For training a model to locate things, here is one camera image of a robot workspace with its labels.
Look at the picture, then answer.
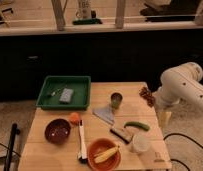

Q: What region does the green metal cup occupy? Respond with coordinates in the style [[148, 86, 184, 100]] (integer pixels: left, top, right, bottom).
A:
[[111, 92, 123, 109]]

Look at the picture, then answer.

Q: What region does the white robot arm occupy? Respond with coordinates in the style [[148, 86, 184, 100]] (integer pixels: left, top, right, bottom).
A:
[[154, 62, 203, 128]]

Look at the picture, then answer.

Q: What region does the grey sponge block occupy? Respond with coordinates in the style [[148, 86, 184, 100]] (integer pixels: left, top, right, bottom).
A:
[[59, 88, 74, 103]]

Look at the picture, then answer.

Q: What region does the grey towel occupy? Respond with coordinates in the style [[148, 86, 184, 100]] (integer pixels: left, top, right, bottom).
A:
[[93, 106, 114, 125]]

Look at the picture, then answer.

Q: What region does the wooden post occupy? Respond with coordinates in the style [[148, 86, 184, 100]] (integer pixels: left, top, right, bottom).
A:
[[51, 0, 67, 31], [115, 0, 126, 29]]

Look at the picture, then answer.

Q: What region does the orange bowl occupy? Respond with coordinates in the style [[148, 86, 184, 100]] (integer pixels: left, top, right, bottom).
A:
[[87, 138, 121, 171]]

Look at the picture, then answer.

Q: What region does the green plastic tray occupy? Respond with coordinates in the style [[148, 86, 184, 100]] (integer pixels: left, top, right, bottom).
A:
[[36, 76, 91, 110]]

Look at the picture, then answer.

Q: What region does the brown grape bunch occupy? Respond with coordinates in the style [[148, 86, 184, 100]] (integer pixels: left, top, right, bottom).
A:
[[139, 87, 155, 107]]

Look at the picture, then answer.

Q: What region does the white plastic cup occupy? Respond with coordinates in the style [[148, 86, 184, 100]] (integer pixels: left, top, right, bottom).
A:
[[130, 133, 150, 154]]

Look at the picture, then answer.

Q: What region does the black cable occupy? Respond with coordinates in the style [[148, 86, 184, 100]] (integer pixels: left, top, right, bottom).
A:
[[163, 132, 203, 171]]

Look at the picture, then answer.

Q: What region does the dark wooden brush block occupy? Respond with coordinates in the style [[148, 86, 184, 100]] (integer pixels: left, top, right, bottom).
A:
[[110, 127, 133, 144]]

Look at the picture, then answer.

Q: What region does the green cucumber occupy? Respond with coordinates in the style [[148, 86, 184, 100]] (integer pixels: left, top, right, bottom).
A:
[[124, 121, 150, 131]]

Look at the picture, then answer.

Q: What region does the black stand pole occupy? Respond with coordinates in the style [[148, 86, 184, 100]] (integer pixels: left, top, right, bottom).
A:
[[3, 123, 20, 171]]

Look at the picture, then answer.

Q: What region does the wooden post left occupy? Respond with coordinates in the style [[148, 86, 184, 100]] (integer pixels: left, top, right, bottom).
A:
[[51, 0, 67, 31]]

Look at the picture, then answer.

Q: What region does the orange ball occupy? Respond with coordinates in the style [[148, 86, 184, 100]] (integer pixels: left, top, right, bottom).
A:
[[69, 112, 81, 125]]

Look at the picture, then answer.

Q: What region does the yellow corn cob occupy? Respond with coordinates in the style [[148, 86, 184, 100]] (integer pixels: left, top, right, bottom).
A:
[[94, 146, 119, 164]]

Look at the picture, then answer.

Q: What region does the wooden post right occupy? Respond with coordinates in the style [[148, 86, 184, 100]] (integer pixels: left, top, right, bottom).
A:
[[115, 0, 126, 29]]

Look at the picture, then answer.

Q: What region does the white bottle on green base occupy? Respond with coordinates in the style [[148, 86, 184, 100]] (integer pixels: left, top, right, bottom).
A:
[[73, 0, 102, 25]]

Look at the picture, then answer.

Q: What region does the small green-handled tool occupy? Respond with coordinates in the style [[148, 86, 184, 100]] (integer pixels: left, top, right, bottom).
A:
[[47, 88, 63, 97]]

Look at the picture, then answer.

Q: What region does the purple bowl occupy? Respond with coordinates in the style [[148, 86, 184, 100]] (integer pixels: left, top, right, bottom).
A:
[[44, 118, 71, 145]]

